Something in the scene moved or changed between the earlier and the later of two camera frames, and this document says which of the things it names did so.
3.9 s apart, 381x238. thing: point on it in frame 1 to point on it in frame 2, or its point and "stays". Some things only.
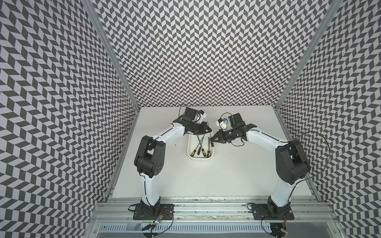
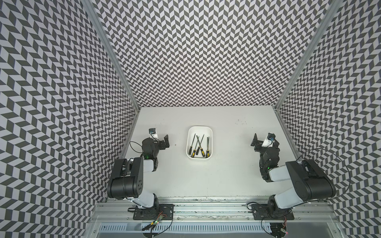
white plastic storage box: [199, 147] stays
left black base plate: [166, 213] stays
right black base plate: [261, 211] stays
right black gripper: [220, 135] to [258, 143]
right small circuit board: [279, 229] stays
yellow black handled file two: [203, 150] stays
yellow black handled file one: [209, 151] stays
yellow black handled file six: [212, 143] to [190, 148]
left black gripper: [204, 126] to [161, 143]
